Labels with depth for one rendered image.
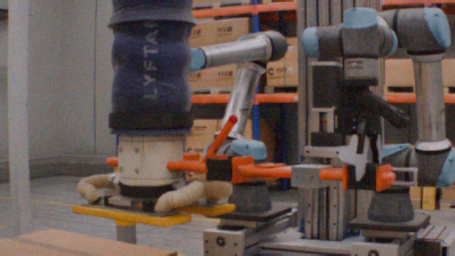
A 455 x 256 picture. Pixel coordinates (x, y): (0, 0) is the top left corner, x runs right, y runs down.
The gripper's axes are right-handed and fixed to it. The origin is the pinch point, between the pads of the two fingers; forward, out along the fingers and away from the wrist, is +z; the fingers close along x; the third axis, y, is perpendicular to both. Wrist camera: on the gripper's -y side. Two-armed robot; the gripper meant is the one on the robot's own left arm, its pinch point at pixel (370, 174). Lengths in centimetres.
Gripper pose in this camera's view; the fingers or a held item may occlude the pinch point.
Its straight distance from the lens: 129.2
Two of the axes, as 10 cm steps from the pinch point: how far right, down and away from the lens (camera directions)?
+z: 0.0, 10.0, 0.8
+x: -5.4, 0.7, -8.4
